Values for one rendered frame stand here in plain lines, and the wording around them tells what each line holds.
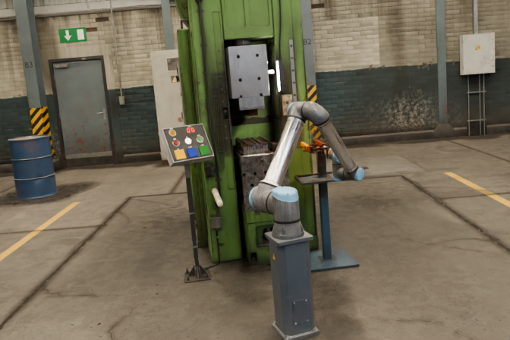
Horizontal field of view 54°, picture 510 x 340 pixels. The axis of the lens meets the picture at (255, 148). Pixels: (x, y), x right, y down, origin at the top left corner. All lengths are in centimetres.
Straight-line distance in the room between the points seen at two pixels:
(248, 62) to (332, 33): 614
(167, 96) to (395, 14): 459
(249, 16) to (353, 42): 607
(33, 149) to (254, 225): 461
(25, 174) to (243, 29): 481
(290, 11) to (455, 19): 673
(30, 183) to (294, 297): 566
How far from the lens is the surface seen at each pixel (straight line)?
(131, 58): 1016
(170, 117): 939
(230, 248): 432
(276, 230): 293
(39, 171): 803
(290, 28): 420
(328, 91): 998
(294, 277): 299
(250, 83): 397
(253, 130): 448
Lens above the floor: 154
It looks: 8 degrees down
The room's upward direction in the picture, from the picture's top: 5 degrees counter-clockwise
